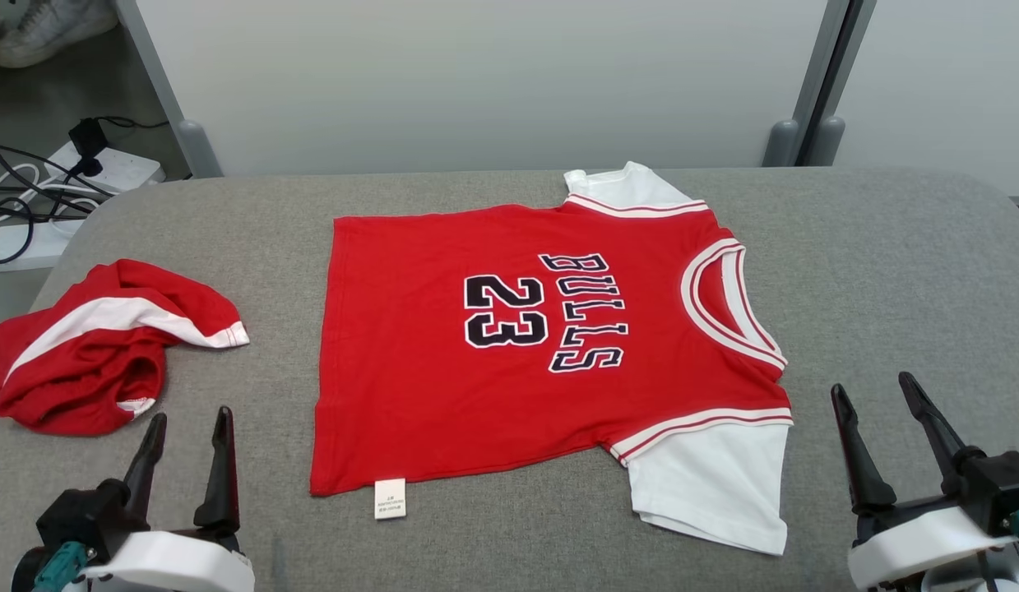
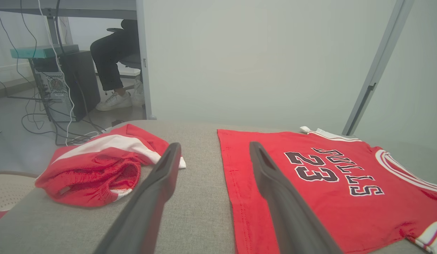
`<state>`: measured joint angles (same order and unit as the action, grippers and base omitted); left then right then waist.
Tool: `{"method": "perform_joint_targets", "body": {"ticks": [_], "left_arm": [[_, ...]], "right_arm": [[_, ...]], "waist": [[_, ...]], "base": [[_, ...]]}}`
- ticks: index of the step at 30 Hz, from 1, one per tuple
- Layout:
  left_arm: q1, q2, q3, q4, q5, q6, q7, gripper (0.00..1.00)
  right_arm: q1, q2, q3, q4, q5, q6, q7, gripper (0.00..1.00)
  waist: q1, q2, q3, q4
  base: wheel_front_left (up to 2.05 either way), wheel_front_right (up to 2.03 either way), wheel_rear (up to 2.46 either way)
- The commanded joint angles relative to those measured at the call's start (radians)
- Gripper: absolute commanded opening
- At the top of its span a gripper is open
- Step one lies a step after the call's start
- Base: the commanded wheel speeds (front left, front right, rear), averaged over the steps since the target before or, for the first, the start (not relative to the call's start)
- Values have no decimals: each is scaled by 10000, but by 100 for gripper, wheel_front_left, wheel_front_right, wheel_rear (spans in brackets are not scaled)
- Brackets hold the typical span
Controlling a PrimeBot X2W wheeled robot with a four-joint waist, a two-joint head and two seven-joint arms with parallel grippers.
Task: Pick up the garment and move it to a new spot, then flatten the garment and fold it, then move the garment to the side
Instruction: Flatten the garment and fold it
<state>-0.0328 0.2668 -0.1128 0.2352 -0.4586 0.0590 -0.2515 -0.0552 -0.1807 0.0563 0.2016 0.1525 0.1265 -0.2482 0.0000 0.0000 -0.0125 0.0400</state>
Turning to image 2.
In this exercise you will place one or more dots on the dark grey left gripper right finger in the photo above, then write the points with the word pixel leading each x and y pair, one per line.
pixel 292 222

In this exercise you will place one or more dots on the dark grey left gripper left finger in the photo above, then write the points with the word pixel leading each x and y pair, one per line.
pixel 144 218

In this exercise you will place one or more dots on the red jersey with 23 print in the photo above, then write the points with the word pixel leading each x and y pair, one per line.
pixel 345 218

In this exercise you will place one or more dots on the red white-striped mesh shorts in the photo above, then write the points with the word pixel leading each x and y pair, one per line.
pixel 91 176

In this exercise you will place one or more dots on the white sneaker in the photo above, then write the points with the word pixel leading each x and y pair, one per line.
pixel 114 101
pixel 138 93

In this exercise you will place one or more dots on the beige perforated laundry basket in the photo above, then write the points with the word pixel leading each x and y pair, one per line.
pixel 10 192

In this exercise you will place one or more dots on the black computer tower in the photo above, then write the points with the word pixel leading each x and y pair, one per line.
pixel 80 81

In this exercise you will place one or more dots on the grey office chair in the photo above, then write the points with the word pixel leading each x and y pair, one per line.
pixel 132 60

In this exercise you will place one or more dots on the seated person in black trousers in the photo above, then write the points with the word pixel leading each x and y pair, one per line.
pixel 109 56

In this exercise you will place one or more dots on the teal flat box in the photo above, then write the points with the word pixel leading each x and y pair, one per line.
pixel 45 52

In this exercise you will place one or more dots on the grey desk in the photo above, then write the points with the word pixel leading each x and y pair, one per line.
pixel 80 12

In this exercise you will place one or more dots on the grey aluminium frame post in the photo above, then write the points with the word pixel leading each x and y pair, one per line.
pixel 380 60
pixel 144 35

